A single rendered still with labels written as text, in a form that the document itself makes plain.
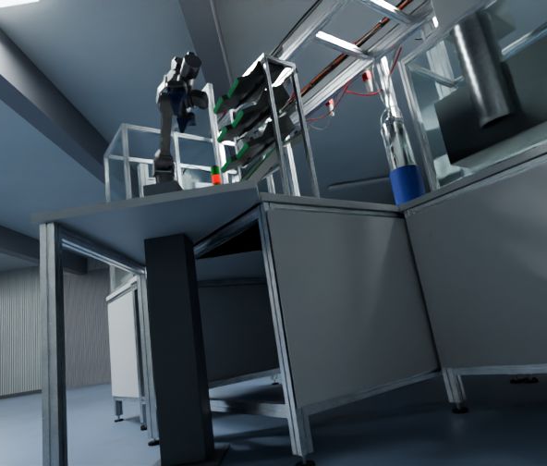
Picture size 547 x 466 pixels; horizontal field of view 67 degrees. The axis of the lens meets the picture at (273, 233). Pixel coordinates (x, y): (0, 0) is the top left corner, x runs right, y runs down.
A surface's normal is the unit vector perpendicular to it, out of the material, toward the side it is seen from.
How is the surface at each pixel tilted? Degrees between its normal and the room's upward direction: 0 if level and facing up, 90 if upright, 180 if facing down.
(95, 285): 90
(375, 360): 90
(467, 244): 90
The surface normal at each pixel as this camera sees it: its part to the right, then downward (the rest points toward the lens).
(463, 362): -0.81, -0.02
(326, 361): 0.57, -0.29
